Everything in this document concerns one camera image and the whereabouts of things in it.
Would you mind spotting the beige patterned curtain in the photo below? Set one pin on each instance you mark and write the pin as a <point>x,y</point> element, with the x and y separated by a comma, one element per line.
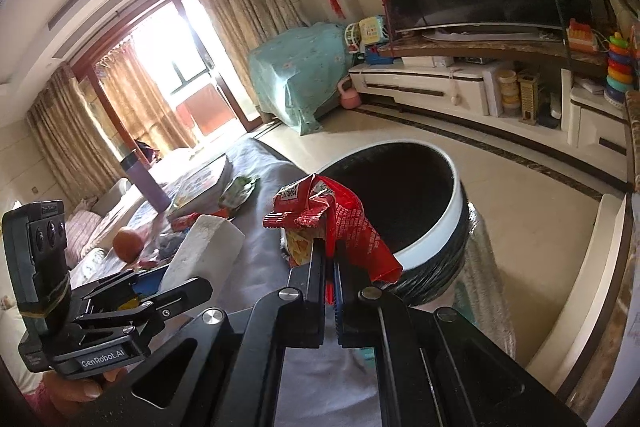
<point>240,17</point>
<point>65,137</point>

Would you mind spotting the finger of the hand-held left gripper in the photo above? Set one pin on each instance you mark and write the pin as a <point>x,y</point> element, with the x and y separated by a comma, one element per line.
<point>170,302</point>
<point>115,287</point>

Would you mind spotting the green snack wrapper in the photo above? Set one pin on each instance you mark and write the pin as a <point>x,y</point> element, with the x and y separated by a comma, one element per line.
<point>240,192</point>

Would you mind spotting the purple insulated bottle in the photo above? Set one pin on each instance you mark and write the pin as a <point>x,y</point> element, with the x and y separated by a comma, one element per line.
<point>147,187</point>

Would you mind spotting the white television cabinet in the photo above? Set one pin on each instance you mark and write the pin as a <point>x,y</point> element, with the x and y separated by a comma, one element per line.
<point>420,87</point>

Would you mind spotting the teal covered furniture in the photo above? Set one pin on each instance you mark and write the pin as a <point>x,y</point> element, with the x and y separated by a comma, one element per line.
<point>295,72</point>

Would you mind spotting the brown framed glass door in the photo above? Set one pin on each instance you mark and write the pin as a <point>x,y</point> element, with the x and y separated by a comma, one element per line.
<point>165,52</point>

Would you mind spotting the person's left hand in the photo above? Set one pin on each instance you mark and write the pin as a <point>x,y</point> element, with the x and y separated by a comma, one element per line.
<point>80,389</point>

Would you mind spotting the wooden tower model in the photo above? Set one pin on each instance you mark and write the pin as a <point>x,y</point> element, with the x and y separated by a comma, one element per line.
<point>527,99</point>

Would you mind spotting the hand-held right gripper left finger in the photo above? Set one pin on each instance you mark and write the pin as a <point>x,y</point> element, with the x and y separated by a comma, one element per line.
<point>315,307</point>

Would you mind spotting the yellow panel toy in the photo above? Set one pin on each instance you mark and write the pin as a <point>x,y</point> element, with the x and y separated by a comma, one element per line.
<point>372,29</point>

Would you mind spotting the beige bag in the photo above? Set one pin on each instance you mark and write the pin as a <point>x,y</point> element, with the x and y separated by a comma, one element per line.
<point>622,7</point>

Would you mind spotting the white foam block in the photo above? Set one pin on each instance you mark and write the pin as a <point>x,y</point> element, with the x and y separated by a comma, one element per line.
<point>205,247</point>

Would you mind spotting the orange fruit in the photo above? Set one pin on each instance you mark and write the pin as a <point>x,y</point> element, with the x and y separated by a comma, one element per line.
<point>127,246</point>

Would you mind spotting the yellow stacked containers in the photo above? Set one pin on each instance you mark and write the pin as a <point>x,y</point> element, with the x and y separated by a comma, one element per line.
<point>507,89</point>

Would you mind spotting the colourful picture book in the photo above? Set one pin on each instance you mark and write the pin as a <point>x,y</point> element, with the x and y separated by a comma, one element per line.
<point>200,187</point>

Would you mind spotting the marble top side cabinet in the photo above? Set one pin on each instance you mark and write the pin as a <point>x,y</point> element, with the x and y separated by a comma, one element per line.
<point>600,267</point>

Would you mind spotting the red orange toy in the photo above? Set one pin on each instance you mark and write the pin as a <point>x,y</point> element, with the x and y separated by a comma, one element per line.
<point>582,38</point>

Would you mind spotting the white basket toy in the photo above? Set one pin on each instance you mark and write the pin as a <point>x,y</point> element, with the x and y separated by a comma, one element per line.
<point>353,38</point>

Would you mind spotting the pink kettlebell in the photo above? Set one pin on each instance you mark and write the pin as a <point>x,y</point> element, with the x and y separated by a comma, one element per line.
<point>349,98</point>

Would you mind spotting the blue toy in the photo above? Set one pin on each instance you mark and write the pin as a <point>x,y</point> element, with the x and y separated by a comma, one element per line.
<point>375,56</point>

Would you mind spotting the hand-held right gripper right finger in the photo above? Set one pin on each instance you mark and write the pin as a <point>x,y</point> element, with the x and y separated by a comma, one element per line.
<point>338,302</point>

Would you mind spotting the white box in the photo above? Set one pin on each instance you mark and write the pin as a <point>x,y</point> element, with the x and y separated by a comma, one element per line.
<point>492,89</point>

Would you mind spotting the grey tablecloth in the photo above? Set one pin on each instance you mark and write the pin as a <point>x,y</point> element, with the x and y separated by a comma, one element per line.
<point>260,207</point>

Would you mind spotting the pink striped cushion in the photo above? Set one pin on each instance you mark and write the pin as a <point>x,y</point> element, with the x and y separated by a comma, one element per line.
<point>85,232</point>

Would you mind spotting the white waste bin black liner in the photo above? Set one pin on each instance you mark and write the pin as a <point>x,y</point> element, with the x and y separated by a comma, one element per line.
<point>440,222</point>

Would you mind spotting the red snack wrapper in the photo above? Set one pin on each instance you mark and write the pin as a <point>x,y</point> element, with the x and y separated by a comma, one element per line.
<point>350,217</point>

